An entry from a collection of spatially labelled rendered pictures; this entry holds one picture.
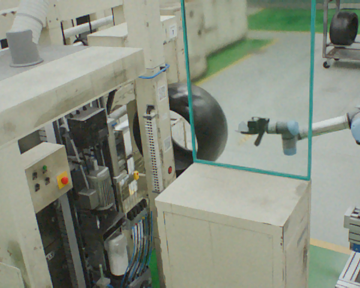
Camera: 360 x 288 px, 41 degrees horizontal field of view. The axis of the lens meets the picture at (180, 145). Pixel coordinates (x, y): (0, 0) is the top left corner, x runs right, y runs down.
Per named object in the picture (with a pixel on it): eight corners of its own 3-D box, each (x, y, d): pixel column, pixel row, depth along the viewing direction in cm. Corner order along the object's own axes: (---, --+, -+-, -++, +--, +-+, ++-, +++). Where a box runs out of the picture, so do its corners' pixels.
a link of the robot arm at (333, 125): (371, 101, 257) (284, 123, 279) (372, 108, 248) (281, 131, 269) (377, 120, 260) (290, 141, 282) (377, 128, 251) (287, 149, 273)
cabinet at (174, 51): (180, 92, 745) (173, 9, 695) (150, 88, 776) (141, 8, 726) (209, 75, 813) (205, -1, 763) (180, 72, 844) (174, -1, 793)
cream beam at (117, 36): (126, 63, 263) (123, 36, 257) (90, 60, 275) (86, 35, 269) (179, 38, 311) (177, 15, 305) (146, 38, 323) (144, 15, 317)
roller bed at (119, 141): (110, 188, 288) (103, 143, 276) (91, 184, 295) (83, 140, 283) (129, 173, 304) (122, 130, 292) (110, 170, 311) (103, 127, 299)
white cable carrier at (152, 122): (160, 195, 265) (151, 114, 246) (153, 194, 267) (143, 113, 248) (164, 192, 268) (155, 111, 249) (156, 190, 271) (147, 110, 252)
